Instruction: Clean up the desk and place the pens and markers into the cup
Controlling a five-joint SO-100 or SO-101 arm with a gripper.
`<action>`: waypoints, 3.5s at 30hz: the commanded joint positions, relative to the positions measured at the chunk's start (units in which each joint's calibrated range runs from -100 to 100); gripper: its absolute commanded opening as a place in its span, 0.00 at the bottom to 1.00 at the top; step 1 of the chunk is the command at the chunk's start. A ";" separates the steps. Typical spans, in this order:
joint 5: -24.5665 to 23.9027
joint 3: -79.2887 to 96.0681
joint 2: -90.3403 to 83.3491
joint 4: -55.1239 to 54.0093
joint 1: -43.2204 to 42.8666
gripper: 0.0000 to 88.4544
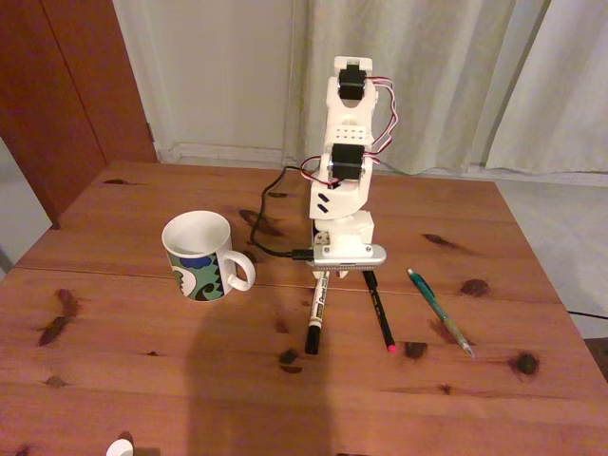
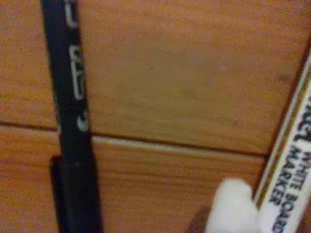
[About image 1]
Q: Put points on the brown wooden cabinet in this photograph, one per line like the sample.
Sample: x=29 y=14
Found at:
x=57 y=95

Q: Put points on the black pen with pink end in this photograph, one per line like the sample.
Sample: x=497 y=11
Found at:
x=380 y=313

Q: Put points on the teal mechanical pencil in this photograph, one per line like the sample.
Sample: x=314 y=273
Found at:
x=437 y=309

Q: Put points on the white mug with green-blue pattern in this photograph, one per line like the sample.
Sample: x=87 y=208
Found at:
x=199 y=275

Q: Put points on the silver camera box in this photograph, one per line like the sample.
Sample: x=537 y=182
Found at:
x=351 y=259

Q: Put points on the white marker with black cap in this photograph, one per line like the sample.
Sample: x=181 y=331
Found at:
x=317 y=309

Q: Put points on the small white round object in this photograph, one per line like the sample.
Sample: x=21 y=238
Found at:
x=119 y=449

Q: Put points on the white curtain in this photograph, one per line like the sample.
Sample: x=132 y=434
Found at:
x=427 y=71
x=560 y=95

